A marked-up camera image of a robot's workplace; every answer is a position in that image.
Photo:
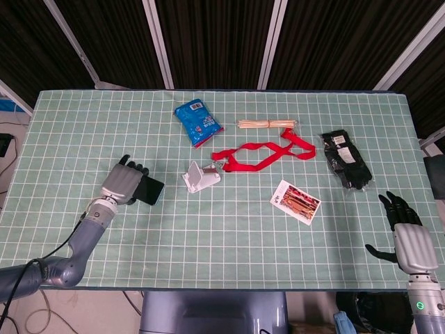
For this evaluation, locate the left silver and black robot hand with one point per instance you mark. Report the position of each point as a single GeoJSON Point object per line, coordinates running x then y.
{"type": "Point", "coordinates": [120, 182]}

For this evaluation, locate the right silver and black robot hand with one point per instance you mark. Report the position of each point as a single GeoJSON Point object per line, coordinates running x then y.
{"type": "Point", "coordinates": [415, 247]}

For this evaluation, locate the black smartphone with blue edge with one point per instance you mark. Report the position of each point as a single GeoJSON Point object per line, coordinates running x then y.
{"type": "Point", "coordinates": [151, 189]}

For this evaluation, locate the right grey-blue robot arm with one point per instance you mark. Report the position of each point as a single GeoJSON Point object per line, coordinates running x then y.
{"type": "Point", "coordinates": [426, 306]}

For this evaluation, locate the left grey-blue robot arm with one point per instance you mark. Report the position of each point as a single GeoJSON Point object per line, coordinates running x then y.
{"type": "Point", "coordinates": [87, 236]}

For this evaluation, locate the white folding phone stand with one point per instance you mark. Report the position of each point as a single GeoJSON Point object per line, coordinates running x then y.
{"type": "Point", "coordinates": [205, 181]}

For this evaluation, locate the black chair seat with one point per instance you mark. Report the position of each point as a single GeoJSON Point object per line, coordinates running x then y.
{"type": "Point", "coordinates": [436, 177]}

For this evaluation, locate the black plastic bag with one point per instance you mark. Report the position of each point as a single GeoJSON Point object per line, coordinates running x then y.
{"type": "Point", "coordinates": [382, 313]}

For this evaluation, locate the blue snack bag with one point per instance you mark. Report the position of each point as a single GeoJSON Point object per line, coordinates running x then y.
{"type": "Point", "coordinates": [198, 121]}

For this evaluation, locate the black gloves in plastic pack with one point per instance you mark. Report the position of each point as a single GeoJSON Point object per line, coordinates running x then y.
{"type": "Point", "coordinates": [351, 167]}

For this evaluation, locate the blue cloth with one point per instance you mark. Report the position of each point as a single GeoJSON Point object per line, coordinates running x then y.
{"type": "Point", "coordinates": [344, 323]}

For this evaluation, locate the small black box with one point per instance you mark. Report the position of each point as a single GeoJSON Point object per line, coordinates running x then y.
{"type": "Point", "coordinates": [5, 145]}

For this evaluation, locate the green checked tablecloth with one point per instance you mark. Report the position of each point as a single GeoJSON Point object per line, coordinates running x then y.
{"type": "Point", "coordinates": [222, 250]}

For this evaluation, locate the red and gold postcard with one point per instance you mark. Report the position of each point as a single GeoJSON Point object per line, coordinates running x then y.
{"type": "Point", "coordinates": [295, 202]}

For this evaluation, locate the bundle of wooden sticks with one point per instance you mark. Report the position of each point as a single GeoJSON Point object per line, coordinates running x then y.
{"type": "Point", "coordinates": [264, 124]}

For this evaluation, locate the grey-blue robot torso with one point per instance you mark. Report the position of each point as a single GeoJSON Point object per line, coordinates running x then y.
{"type": "Point", "coordinates": [212, 313]}

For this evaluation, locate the white aluminium frame post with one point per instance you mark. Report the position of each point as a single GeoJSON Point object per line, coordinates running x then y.
{"type": "Point", "coordinates": [74, 45]}
{"type": "Point", "coordinates": [273, 41]}
{"type": "Point", "coordinates": [410, 48]}
{"type": "Point", "coordinates": [158, 41]}
{"type": "Point", "coordinates": [432, 141]}
{"type": "Point", "coordinates": [15, 95]}

